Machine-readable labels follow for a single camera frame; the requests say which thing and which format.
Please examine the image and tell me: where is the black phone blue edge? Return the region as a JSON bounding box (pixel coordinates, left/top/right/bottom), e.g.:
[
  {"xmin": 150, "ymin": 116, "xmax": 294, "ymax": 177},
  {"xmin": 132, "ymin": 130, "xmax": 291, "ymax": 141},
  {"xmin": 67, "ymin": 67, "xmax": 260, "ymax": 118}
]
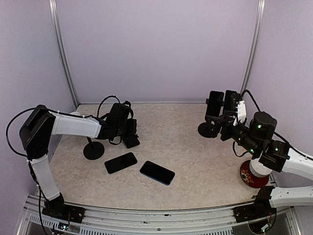
[
  {"xmin": 223, "ymin": 90, "xmax": 240, "ymax": 113},
  {"xmin": 140, "ymin": 161, "xmax": 175, "ymax": 186}
]

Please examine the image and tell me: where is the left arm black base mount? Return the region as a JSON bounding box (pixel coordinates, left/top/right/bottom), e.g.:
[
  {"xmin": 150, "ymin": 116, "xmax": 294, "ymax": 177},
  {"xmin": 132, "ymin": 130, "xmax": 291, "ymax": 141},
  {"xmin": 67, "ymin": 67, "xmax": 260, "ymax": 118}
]
[{"xmin": 42, "ymin": 204, "xmax": 85, "ymax": 224}]

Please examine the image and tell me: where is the left aluminium frame post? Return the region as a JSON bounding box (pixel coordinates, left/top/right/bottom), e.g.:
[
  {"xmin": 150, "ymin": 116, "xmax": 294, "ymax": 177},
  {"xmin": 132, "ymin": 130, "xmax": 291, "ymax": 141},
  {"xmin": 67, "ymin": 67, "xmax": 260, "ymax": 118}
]
[{"xmin": 48, "ymin": 0, "xmax": 80, "ymax": 108}]

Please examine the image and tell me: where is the black pole phone stand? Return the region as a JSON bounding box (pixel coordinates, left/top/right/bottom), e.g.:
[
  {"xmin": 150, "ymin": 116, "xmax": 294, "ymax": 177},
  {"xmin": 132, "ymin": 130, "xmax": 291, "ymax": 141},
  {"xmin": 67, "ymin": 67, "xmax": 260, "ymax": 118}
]
[
  {"xmin": 83, "ymin": 137, "xmax": 105, "ymax": 160},
  {"xmin": 197, "ymin": 97, "xmax": 218, "ymax": 139}
]

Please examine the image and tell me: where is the black folding phone stand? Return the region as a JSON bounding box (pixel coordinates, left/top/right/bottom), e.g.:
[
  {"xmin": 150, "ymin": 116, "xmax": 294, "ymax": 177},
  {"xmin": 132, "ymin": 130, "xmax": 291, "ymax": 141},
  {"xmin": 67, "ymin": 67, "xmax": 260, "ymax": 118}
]
[{"xmin": 122, "ymin": 137, "xmax": 140, "ymax": 149}]

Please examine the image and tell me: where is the white bowl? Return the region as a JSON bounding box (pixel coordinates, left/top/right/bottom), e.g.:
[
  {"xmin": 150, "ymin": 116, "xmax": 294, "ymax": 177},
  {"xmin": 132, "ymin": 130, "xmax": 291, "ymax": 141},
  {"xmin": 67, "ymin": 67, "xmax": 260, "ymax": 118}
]
[{"xmin": 249, "ymin": 159, "xmax": 272, "ymax": 178}]

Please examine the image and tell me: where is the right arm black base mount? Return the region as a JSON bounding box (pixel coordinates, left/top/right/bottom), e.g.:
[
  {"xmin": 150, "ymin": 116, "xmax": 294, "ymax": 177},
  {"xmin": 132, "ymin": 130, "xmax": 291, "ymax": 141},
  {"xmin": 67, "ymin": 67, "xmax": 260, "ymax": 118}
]
[{"xmin": 233, "ymin": 204, "xmax": 277, "ymax": 223}]

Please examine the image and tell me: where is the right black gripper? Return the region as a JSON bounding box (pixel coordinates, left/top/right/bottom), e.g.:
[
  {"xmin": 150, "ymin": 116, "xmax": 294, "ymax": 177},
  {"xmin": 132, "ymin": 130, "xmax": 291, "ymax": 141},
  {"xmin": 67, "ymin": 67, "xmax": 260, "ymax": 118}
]
[{"xmin": 206, "ymin": 110, "xmax": 262, "ymax": 156}]

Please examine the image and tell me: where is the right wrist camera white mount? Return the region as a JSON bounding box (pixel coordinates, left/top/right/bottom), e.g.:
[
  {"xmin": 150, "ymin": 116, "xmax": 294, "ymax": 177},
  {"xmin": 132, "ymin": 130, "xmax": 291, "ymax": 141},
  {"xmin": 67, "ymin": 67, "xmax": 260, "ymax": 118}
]
[{"xmin": 232, "ymin": 93, "xmax": 246, "ymax": 126}]

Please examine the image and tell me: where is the right aluminium frame post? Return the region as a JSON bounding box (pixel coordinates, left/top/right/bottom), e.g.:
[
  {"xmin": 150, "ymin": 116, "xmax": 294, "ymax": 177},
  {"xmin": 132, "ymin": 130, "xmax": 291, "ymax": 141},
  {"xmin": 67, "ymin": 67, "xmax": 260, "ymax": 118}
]
[{"xmin": 241, "ymin": 0, "xmax": 266, "ymax": 93}]

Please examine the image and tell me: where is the aluminium frame post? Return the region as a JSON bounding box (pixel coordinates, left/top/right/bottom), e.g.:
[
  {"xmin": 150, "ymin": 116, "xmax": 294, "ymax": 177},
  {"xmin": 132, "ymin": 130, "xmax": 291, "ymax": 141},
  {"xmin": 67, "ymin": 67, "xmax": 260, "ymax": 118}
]
[
  {"xmin": 48, "ymin": 0, "xmax": 80, "ymax": 108},
  {"xmin": 241, "ymin": 0, "xmax": 266, "ymax": 93}
]

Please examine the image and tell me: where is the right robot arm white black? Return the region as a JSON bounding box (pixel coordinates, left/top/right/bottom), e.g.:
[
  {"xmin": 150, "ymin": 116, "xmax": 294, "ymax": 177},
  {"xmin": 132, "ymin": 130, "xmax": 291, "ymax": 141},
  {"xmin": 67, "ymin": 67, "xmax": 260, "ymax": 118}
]
[{"xmin": 198, "ymin": 90, "xmax": 313, "ymax": 217}]

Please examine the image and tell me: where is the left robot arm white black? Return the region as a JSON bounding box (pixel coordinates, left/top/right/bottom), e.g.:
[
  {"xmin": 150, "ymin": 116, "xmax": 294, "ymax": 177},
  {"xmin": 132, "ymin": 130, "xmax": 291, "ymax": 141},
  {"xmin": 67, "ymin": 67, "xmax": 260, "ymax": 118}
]
[{"xmin": 5, "ymin": 101, "xmax": 140, "ymax": 218}]

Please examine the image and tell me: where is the light blue white cup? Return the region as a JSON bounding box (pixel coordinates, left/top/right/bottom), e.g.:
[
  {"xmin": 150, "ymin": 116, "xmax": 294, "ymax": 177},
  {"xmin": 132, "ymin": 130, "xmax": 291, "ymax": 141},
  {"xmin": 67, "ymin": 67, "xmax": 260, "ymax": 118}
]
[{"xmin": 70, "ymin": 112, "xmax": 81, "ymax": 116}]

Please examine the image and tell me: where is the front aluminium rail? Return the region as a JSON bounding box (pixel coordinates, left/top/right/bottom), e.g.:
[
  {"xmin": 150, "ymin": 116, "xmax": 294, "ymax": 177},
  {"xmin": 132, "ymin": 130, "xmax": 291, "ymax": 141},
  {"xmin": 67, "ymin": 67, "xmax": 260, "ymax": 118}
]
[{"xmin": 16, "ymin": 196, "xmax": 301, "ymax": 235}]

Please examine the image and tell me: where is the red floral plate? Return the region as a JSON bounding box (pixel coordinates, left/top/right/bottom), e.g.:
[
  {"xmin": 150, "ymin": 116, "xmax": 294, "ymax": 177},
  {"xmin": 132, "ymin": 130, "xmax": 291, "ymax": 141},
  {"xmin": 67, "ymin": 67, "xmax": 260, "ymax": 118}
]
[{"xmin": 240, "ymin": 160, "xmax": 269, "ymax": 188}]

